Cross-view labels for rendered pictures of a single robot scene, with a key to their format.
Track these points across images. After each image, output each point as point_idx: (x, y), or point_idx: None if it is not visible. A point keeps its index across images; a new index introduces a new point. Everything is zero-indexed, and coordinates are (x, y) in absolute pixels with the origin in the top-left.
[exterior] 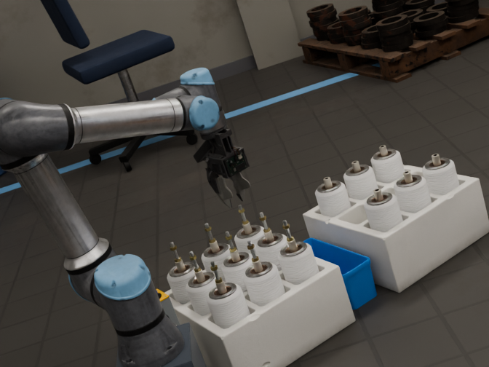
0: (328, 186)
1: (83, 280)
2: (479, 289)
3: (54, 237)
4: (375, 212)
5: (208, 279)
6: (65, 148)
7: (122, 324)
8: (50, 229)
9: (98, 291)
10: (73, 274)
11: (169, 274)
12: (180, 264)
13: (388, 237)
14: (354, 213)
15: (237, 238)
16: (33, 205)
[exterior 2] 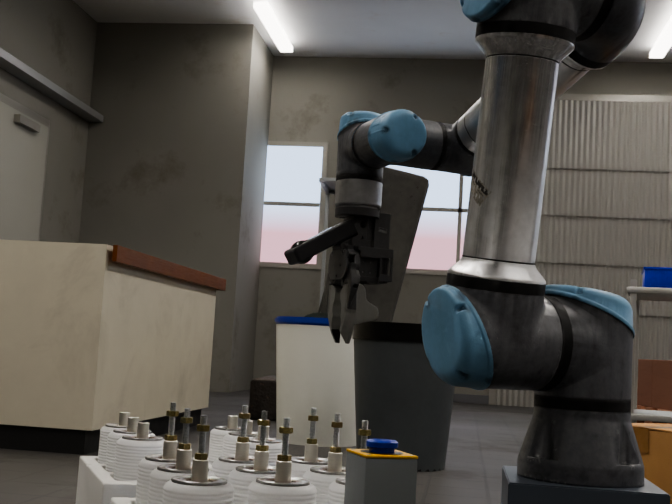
0: (148, 434)
1: (539, 311)
2: None
3: (524, 211)
4: (279, 452)
5: (298, 479)
6: (612, 60)
7: (628, 385)
8: (532, 191)
9: (593, 323)
10: (533, 295)
11: (199, 482)
12: (208, 466)
13: None
14: None
15: (172, 463)
16: (531, 133)
